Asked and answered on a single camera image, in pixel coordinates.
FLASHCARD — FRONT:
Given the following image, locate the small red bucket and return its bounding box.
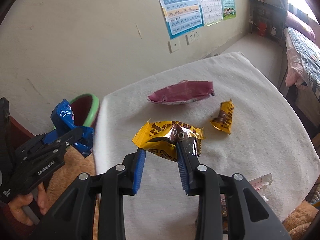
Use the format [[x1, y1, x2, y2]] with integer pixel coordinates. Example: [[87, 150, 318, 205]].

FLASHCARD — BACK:
[[257, 21, 267, 37]]

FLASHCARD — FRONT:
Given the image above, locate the white wall socket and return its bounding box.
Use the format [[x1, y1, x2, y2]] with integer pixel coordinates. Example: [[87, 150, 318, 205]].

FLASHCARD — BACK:
[[185, 31, 195, 45]]

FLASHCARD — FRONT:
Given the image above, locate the pink strawberry carton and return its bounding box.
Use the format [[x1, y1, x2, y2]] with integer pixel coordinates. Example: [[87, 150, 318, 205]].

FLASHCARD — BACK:
[[249, 173, 273, 202]]

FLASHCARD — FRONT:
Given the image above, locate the blue pinyin wall poster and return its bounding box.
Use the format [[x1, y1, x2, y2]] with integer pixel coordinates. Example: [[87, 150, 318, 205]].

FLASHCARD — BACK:
[[159, 0, 204, 39]]

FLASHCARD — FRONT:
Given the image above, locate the pink pillow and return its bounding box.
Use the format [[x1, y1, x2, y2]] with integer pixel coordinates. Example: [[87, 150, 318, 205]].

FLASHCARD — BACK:
[[285, 11, 316, 42]]

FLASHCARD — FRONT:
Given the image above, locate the red bin with green rim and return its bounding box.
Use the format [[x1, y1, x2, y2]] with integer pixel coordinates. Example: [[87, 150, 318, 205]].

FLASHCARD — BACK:
[[68, 93, 100, 128]]

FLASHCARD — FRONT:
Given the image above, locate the dark bedside shelf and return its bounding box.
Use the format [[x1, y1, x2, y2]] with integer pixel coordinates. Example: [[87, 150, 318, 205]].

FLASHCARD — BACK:
[[248, 0, 287, 43]]

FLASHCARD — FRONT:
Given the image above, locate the yellow chocolate wrapper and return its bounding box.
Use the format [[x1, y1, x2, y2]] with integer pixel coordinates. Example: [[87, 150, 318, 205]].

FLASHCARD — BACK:
[[210, 99, 234, 135], [132, 121, 205, 161]]

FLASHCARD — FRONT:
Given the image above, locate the blue foil wrapper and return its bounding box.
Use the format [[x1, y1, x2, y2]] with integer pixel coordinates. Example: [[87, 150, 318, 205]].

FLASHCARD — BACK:
[[43, 99, 94, 158]]

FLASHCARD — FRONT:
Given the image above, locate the bed with plaid quilt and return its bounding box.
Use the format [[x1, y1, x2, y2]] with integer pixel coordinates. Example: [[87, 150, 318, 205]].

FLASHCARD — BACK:
[[284, 28, 319, 126]]

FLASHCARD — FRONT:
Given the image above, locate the white table cloth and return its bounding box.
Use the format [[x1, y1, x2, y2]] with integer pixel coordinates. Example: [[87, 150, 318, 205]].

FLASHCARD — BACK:
[[94, 52, 319, 239]]

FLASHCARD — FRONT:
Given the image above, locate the white grid wall poster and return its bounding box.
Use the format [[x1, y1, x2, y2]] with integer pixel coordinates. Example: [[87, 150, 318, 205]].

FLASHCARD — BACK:
[[200, 0, 223, 25]]

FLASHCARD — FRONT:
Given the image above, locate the dark pink snack bag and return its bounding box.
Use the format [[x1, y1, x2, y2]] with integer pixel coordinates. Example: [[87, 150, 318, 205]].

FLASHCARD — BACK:
[[148, 80, 215, 105]]

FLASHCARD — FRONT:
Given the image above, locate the person left hand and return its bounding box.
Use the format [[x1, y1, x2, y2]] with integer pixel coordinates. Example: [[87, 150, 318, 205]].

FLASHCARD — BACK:
[[8, 183, 49, 226]]

